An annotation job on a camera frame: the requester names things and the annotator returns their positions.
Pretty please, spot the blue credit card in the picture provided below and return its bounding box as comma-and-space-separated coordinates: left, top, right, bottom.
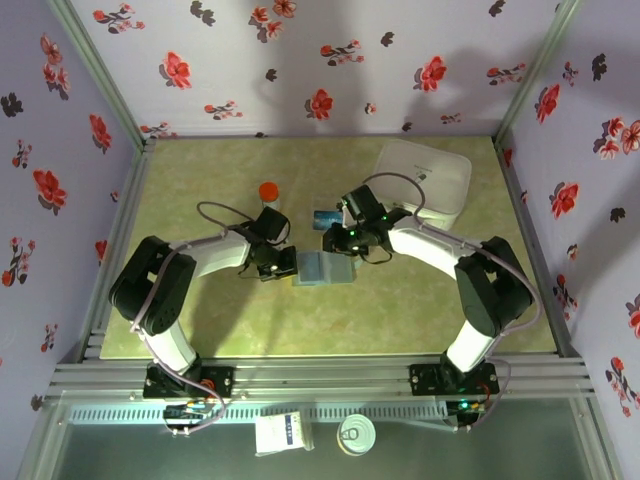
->
312, 209, 345, 231

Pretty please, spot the pale blue clear card holder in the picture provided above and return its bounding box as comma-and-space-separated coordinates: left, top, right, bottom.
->
291, 250, 357, 288

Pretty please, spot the red-capped bottle with orange label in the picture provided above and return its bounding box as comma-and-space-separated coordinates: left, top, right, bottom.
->
257, 180, 282, 211

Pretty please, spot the white plastic lidded container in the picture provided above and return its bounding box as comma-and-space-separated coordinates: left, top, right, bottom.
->
372, 138, 473, 231

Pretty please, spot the white carton with blue print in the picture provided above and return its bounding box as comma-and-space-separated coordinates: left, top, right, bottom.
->
253, 410, 315, 457

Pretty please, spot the small controller circuit board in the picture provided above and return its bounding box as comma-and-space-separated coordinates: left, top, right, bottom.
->
447, 397, 489, 431
163, 399, 214, 431

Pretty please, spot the silver tin can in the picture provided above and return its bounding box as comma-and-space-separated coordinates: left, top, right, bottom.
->
336, 414, 377, 457

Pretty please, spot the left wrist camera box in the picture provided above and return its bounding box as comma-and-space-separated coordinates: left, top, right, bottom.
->
254, 205, 292, 246

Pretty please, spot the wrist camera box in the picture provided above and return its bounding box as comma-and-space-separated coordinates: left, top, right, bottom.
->
254, 205, 292, 246
339, 184, 386, 226

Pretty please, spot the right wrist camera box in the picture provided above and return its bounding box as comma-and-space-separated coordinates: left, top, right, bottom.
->
339, 184, 386, 226

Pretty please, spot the lavender left arm cable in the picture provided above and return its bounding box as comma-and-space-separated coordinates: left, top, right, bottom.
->
128, 201, 261, 436

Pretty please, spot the lavender arm cable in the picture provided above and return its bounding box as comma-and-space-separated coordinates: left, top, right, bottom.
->
362, 172, 544, 434
128, 201, 261, 436

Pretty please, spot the wide aluminium frame rail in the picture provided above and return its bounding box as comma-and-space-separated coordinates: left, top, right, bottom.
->
43, 353, 597, 401

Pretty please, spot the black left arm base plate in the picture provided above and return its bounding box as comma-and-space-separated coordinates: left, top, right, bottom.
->
143, 364, 236, 400

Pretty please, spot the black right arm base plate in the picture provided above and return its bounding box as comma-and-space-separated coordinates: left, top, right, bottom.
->
408, 362, 500, 396

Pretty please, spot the long aluminium frame rail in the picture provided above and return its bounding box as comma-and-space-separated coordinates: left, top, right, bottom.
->
79, 138, 157, 362
492, 137, 584, 359

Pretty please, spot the lavender right arm cable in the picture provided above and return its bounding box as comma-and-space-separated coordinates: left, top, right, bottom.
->
362, 172, 544, 434

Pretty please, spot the slotted grey cable duct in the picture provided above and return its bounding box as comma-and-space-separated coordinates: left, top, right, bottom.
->
67, 402, 451, 424

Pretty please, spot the aluminium corner post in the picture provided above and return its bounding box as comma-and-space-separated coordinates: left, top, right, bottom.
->
492, 0, 577, 146
45, 0, 151, 149

